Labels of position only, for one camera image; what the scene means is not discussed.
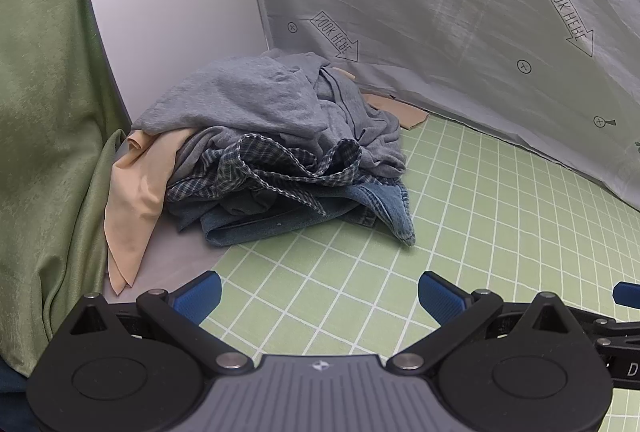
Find blue denim jeans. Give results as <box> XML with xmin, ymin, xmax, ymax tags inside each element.
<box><xmin>172</xmin><ymin>179</ymin><xmax>417</xmax><ymax>248</ymax></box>

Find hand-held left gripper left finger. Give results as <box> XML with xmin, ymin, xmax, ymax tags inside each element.
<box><xmin>69</xmin><ymin>271</ymin><xmax>252</xmax><ymax>373</ymax></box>

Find grey carrot print sheet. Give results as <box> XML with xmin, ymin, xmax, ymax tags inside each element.
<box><xmin>239</xmin><ymin>0</ymin><xmax>640</xmax><ymax>213</ymax></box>

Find beige cloth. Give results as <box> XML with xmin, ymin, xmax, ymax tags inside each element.
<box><xmin>103</xmin><ymin>67</ymin><xmax>430</xmax><ymax>297</ymax></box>

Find grey sweatshirt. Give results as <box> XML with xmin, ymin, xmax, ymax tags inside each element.
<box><xmin>131</xmin><ymin>50</ymin><xmax>351</xmax><ymax>185</ymax></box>

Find blue plaid shirt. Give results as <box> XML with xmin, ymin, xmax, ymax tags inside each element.
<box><xmin>166</xmin><ymin>132</ymin><xmax>363</xmax><ymax>217</ymax></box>

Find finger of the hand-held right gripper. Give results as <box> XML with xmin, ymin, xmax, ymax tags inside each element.
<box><xmin>575</xmin><ymin>281</ymin><xmax>640</xmax><ymax>344</ymax></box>

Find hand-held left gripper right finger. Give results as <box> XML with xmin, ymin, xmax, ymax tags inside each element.
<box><xmin>387</xmin><ymin>271</ymin><xmax>577</xmax><ymax>373</ymax></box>

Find green curtain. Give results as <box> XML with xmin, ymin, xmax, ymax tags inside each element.
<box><xmin>0</xmin><ymin>0</ymin><xmax>133</xmax><ymax>380</ymax></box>

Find grey mattress cover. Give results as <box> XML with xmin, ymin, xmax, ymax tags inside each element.
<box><xmin>102</xmin><ymin>215</ymin><xmax>236</xmax><ymax>305</ymax></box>

